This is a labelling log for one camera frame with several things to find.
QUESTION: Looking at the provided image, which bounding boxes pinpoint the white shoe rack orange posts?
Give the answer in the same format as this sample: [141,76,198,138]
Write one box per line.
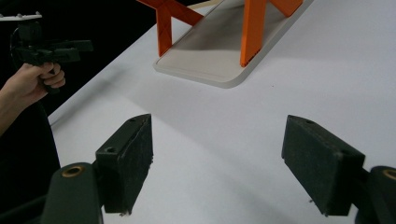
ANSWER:
[135,0,316,90]

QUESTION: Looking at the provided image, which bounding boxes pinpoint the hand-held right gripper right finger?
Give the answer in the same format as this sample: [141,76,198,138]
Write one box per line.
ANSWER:
[281,114,366,217]

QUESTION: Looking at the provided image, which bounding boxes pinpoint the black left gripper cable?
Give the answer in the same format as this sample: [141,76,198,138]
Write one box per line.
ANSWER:
[8,26,21,71]

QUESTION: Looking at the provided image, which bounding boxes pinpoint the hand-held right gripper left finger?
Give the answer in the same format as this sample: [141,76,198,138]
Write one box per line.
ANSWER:
[94,113,154,217]

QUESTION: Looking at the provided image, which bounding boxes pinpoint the white table mat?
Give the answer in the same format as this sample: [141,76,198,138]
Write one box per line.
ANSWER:
[47,0,396,224]

